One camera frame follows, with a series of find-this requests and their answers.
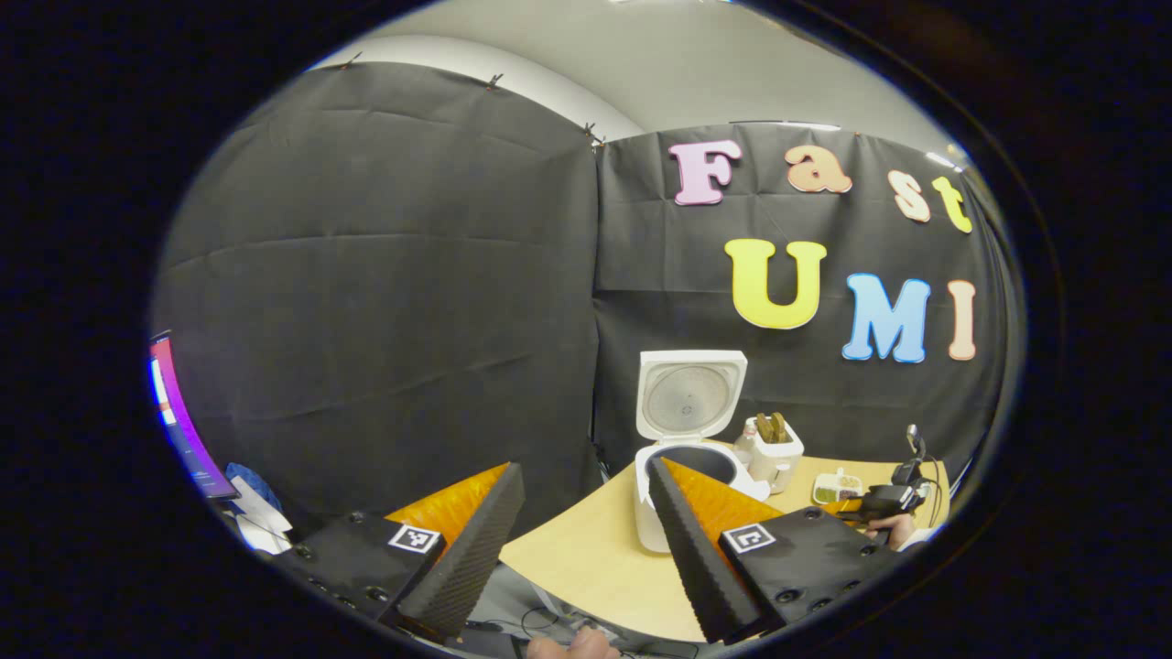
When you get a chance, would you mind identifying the blue cloth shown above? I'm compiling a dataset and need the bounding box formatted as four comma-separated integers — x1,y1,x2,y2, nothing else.
224,462,285,513

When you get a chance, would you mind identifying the black backdrop cloth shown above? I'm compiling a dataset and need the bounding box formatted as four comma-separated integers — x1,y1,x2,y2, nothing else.
151,62,1017,550

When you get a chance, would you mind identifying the white divided grain dish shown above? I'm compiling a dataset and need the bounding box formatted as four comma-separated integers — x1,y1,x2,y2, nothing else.
812,469,863,506

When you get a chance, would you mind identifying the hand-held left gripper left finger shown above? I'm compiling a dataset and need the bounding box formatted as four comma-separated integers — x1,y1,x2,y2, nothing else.
275,462,527,642

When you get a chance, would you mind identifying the computer monitor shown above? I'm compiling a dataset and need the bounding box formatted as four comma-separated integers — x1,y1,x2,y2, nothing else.
149,331,241,500

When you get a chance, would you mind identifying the white rice cooker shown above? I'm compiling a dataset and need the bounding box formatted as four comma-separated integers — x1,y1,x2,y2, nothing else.
634,350,772,555

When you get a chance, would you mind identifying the black cable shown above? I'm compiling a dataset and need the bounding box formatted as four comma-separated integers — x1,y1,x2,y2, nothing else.
462,586,697,659

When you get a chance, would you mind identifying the white chopstick holder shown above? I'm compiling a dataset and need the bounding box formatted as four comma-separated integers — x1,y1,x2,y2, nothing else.
746,412,805,495

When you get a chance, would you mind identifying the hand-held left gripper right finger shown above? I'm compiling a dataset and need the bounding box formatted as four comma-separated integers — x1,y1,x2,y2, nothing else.
647,456,903,646

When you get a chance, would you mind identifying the white paper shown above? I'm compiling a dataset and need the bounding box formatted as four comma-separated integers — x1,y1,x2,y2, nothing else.
229,478,294,556

